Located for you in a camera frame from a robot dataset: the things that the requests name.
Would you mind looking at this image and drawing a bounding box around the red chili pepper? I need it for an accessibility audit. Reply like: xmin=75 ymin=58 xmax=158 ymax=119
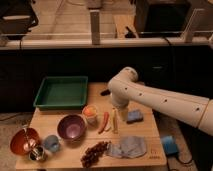
xmin=98 ymin=112 xmax=109 ymax=134

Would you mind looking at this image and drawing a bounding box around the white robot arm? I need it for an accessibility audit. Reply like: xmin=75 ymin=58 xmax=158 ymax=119
xmin=108 ymin=67 xmax=213 ymax=136

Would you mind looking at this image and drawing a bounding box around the purple bowl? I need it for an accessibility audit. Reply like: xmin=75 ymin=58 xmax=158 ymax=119
xmin=57 ymin=115 xmax=86 ymax=141

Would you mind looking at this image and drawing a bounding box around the red bowl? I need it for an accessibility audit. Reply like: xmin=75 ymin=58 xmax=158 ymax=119
xmin=10 ymin=128 xmax=40 ymax=156

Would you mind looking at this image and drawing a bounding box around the blue sponge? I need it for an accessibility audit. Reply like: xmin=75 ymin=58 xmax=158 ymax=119
xmin=127 ymin=109 xmax=143 ymax=124

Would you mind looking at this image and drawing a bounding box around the clear cup with orange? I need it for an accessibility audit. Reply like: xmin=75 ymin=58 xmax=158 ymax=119
xmin=82 ymin=105 xmax=97 ymax=125

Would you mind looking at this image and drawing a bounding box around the blue grey cloth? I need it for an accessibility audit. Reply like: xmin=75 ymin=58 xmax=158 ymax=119
xmin=106 ymin=136 xmax=147 ymax=159

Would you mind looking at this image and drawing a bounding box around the bunch of dark grapes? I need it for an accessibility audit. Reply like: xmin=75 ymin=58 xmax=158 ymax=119
xmin=81 ymin=141 xmax=108 ymax=168

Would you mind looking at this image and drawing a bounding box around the green plastic tray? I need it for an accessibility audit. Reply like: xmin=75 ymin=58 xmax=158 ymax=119
xmin=33 ymin=76 xmax=88 ymax=110

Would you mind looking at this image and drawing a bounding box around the small blue cup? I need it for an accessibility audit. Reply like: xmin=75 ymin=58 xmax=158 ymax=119
xmin=43 ymin=135 xmax=60 ymax=153

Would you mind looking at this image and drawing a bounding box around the small metal cup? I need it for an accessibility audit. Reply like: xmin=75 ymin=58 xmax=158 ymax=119
xmin=29 ymin=146 xmax=46 ymax=162

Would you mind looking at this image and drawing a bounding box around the metal spoon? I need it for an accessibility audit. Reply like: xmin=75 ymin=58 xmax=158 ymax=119
xmin=22 ymin=125 xmax=36 ymax=151

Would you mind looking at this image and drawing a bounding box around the black cabinet box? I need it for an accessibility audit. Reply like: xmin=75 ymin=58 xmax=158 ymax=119
xmin=134 ymin=0 xmax=191 ymax=33

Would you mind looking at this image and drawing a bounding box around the black chair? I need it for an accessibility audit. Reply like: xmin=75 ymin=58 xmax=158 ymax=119
xmin=0 ymin=0 xmax=39 ymax=36

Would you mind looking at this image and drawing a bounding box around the black handled brush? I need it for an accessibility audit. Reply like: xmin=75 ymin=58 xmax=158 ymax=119
xmin=100 ymin=89 xmax=111 ymax=96

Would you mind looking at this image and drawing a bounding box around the grey metal post right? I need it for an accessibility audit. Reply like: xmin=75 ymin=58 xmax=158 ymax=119
xmin=181 ymin=8 xmax=209 ymax=43

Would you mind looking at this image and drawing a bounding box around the grey metal post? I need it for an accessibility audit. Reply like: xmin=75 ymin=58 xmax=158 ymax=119
xmin=87 ymin=0 xmax=102 ymax=45
xmin=181 ymin=8 xmax=209 ymax=43

